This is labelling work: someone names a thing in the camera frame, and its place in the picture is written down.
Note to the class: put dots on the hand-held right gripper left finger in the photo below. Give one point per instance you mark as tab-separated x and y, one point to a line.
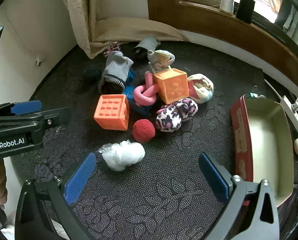
80	180

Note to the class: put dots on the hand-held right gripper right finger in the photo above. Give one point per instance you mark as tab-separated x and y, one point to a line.
212	177

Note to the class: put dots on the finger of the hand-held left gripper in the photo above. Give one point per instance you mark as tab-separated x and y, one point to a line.
56	117
26	106

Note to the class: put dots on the white plastic bag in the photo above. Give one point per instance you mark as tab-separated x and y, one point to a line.
122	155

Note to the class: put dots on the orange rubber cube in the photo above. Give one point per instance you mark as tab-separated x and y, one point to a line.
111	110
174	87

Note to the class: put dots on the red rectangular tin container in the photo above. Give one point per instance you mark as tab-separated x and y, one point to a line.
263	142

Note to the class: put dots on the grey sock with striped cuff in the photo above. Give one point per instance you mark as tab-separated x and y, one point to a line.
116	67

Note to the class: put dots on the blue plastic packet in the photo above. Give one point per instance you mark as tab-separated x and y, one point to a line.
142	110
131	90

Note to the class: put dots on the red fuzzy ball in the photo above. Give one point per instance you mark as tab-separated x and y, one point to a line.
143	130

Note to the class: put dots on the white and pink sock ball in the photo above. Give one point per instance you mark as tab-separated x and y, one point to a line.
201	87

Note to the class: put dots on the pink toy watering can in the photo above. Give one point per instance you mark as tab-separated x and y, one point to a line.
144	91

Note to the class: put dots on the black patterned table mat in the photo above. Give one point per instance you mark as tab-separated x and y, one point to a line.
164	192

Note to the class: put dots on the dark fuzzy ball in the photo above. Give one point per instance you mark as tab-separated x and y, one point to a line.
91	73

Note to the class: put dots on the teal binder clip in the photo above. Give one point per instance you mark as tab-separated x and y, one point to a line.
253	95

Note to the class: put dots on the beige curtain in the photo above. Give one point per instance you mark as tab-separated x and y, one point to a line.
76	17

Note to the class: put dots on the white power strip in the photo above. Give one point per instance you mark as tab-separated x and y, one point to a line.
292	113

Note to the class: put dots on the wooden window sill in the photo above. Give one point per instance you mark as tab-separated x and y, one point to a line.
214	22

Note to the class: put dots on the black box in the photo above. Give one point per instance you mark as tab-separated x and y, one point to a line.
245	8

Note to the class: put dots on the white wall adapter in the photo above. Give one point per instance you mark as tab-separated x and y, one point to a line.
38	61

